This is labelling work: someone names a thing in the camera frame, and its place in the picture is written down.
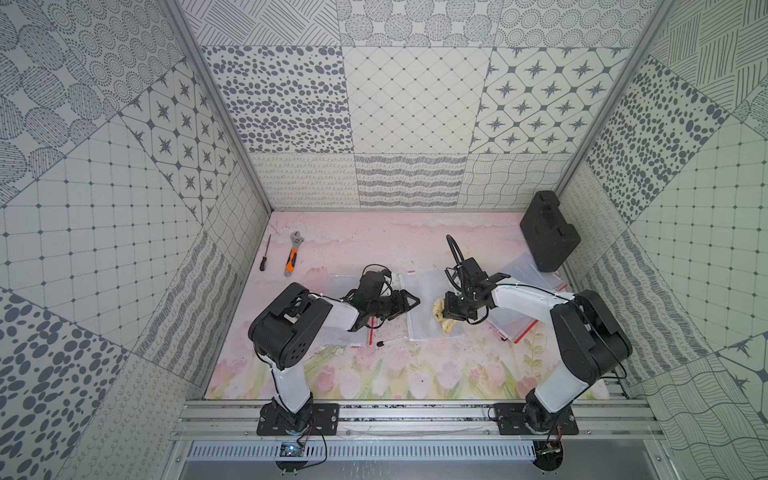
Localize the clear mesh document bag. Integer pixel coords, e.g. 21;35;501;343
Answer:
373;271;466;344
489;285;574;343
500;252;568;292

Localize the yellow microfiber cloth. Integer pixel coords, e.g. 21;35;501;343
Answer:
432;298;458;335

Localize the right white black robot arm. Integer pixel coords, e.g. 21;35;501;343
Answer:
440;235;633;434

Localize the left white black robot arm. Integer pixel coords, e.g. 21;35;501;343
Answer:
248;265;421;431

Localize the dark slim screwdriver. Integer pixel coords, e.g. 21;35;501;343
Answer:
259;234;272;272

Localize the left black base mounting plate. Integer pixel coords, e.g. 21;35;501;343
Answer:
257;400;340;437

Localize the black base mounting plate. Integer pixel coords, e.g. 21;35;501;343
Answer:
257;400;340;437
488;402;579;435

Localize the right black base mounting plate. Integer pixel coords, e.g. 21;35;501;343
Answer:
488;402;579;435

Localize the orange handled adjustable wrench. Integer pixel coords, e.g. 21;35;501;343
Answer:
284;231;304;277

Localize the aluminium mounting rail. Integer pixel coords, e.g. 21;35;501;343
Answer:
171;399;664;440

